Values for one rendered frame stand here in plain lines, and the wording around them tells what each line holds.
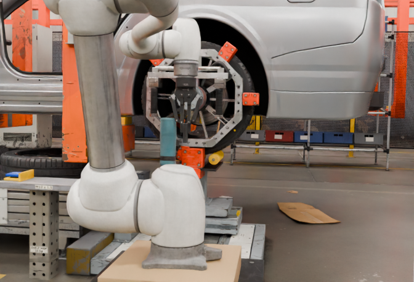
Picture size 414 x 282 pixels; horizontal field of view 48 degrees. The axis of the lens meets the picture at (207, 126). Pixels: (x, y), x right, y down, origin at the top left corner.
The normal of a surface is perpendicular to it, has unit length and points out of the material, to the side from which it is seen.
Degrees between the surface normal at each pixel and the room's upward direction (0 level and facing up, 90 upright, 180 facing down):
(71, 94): 90
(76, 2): 114
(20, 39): 90
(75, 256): 90
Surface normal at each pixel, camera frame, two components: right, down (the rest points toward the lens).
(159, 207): -0.16, -0.07
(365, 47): 0.26, 0.06
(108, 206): -0.03, 0.29
